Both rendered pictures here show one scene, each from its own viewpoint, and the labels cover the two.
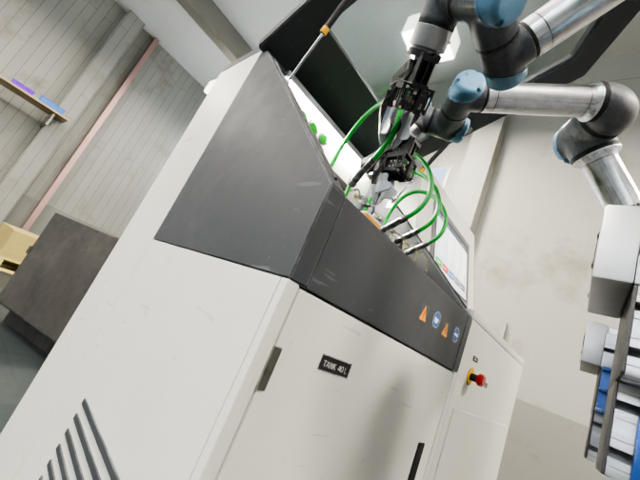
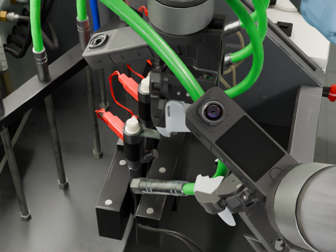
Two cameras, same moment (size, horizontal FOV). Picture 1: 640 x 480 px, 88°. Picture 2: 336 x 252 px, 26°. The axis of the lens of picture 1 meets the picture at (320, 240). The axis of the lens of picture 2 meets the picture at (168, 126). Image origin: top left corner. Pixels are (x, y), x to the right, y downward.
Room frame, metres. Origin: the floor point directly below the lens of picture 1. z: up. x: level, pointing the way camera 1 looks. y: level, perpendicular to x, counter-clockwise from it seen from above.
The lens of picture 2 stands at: (0.32, 0.27, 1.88)
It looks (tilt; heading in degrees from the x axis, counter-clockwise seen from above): 49 degrees down; 326
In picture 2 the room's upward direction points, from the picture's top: straight up
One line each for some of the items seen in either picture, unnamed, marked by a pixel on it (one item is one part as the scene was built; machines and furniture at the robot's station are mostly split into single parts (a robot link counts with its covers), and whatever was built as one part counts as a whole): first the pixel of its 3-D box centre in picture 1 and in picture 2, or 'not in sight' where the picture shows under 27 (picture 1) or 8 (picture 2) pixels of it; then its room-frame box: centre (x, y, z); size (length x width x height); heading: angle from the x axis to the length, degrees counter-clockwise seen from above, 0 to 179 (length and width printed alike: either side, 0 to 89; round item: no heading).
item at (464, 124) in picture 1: (449, 122); not in sight; (0.81, -0.21, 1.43); 0.11 x 0.11 x 0.08; 81
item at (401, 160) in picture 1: (398, 159); (185, 55); (0.84, -0.11, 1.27); 0.09 x 0.08 x 0.12; 42
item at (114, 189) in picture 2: not in sight; (155, 157); (0.97, -0.15, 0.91); 0.34 x 0.10 x 0.15; 132
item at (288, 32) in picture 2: not in sight; (259, 24); (1.07, -0.45, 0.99); 0.12 x 0.02 x 0.02; 43
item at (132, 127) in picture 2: not in sight; (132, 127); (0.89, -0.07, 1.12); 0.02 x 0.02 x 0.03
